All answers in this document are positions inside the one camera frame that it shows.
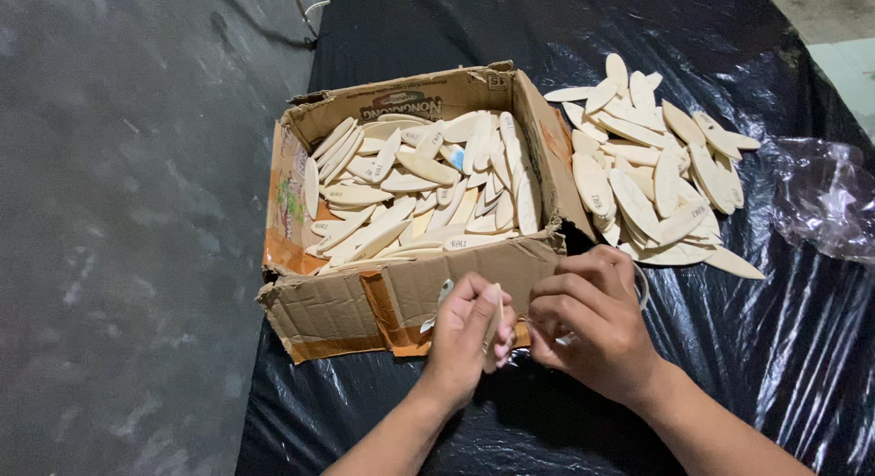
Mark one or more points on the person's left fingers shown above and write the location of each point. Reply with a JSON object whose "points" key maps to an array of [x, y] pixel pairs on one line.
{"points": [[487, 291]]}

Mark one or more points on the clear plastic wrapper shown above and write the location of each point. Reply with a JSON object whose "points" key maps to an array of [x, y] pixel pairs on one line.
{"points": [[642, 284]]}

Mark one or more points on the boxed heap of wooden blanks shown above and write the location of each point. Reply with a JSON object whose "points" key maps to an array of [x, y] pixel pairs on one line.
{"points": [[410, 182]]}

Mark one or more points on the pale wooden surfboard-shaped piece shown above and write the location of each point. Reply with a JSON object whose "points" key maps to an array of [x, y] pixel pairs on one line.
{"points": [[493, 325]]}

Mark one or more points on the crumpled clear plastic bag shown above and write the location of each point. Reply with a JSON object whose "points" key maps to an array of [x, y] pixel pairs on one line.
{"points": [[827, 202]]}

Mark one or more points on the person's right hand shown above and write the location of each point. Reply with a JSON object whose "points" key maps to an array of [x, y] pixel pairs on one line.
{"points": [[601, 325]]}

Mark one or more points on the black plastic sheet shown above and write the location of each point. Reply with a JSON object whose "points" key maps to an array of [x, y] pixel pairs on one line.
{"points": [[752, 366]]}

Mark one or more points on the person's right fingers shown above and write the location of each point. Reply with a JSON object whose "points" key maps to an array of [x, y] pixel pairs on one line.
{"points": [[560, 291]]}

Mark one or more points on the loose pile of wooden blanks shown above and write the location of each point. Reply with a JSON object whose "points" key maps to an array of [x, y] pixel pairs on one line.
{"points": [[636, 182]]}

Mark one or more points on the person's left hand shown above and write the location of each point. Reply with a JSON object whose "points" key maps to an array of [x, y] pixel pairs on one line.
{"points": [[459, 339]]}

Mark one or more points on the torn brown cardboard box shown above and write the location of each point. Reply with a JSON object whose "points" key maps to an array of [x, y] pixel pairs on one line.
{"points": [[328, 312]]}

